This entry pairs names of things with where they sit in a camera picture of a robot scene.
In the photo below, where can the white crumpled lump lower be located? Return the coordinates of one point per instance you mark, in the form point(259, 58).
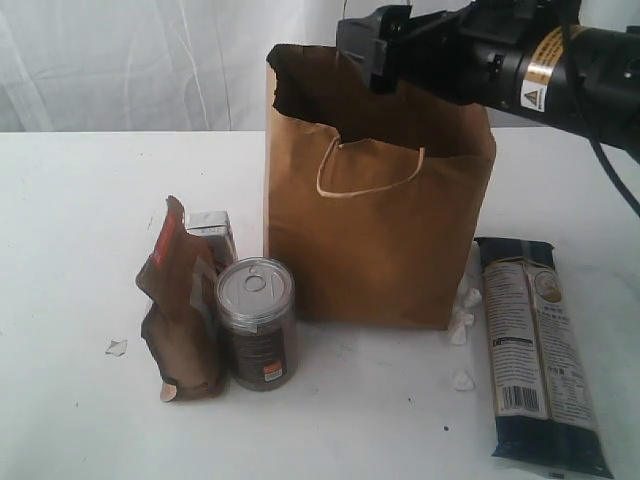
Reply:
point(457, 335)

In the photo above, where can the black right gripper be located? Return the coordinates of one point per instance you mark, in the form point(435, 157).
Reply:
point(477, 54)

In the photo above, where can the long spaghetti packet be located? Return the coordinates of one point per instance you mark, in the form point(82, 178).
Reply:
point(543, 408)

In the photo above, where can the white paper bits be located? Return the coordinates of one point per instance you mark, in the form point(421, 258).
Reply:
point(469, 297)

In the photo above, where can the white crumpled lump middle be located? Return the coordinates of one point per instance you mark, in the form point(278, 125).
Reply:
point(462, 318)

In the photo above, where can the brown snack pouch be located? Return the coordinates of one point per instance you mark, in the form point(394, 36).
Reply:
point(181, 327)

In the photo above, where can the white crumpled lump far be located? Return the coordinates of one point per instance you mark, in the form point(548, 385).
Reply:
point(462, 381)

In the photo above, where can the white blue milk carton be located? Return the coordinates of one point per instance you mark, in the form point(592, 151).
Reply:
point(215, 228)

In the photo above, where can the white crumpled lump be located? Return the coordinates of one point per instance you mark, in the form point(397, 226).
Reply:
point(462, 381)
point(462, 318)
point(457, 335)

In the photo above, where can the small torn paper scrap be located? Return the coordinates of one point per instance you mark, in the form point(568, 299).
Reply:
point(117, 348)

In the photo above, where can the silver pull-tab can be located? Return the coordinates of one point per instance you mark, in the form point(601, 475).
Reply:
point(256, 303)

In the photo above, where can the brown paper bag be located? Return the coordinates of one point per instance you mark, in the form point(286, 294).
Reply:
point(371, 201)

